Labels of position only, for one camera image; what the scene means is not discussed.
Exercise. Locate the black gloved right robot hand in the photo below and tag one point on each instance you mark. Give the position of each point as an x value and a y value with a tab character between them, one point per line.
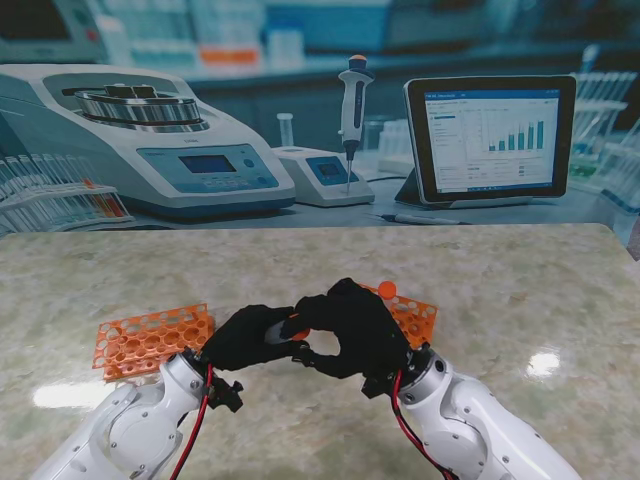
365	330

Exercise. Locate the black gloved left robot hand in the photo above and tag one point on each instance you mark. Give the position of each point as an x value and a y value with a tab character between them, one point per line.
240	340

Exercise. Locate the clear plastic test tube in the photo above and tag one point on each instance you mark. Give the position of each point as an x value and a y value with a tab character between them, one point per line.
275	334

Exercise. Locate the orange round tube cap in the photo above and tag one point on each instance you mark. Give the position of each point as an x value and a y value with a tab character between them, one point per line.
300	334
386	289

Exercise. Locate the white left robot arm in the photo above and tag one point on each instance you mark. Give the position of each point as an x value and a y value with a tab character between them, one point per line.
135	430

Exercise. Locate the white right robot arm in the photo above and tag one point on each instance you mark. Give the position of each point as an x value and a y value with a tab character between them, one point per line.
480	425

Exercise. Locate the orange test tube rack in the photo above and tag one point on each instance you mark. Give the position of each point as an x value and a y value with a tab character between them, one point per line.
145	335
415	320

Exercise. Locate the printed laboratory backdrop poster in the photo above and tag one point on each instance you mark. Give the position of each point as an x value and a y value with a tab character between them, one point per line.
320	30

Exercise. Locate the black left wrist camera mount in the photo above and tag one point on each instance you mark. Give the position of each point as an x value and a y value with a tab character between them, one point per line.
227	392

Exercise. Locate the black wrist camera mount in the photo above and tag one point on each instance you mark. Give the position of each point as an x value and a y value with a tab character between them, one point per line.
377	385
227	392

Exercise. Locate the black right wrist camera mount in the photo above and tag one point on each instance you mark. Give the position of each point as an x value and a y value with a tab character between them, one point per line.
377	385

